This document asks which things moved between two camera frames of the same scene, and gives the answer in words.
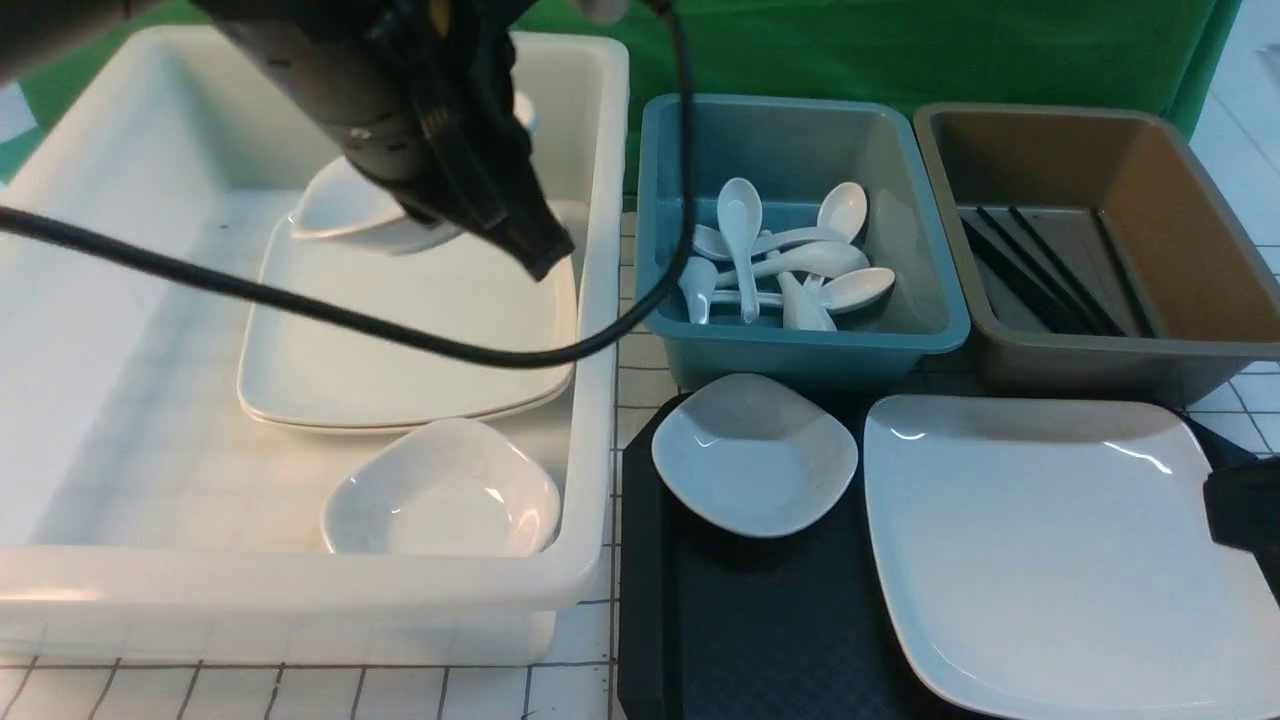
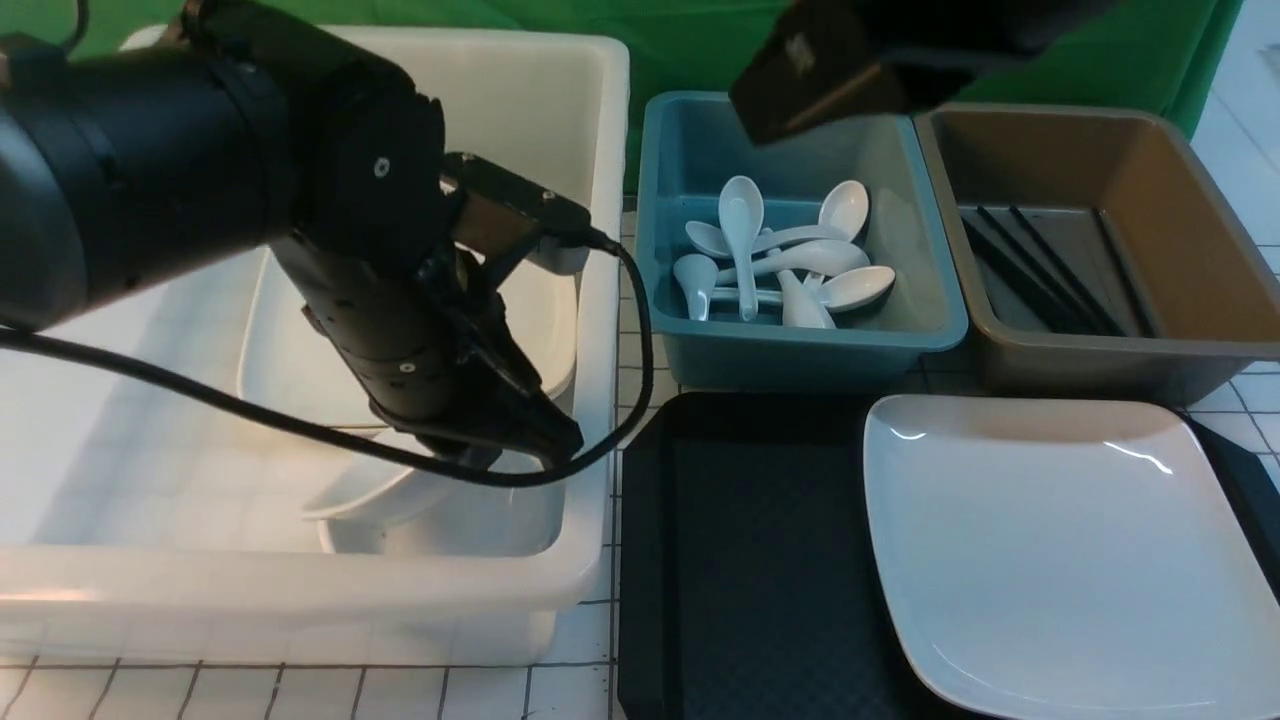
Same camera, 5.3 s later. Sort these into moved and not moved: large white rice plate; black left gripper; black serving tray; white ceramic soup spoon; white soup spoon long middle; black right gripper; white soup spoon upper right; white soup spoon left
Moved: black right gripper; black left gripper
Not moved: black serving tray; white soup spoon long middle; large white rice plate; white soup spoon left; white soup spoon upper right; white ceramic soup spoon
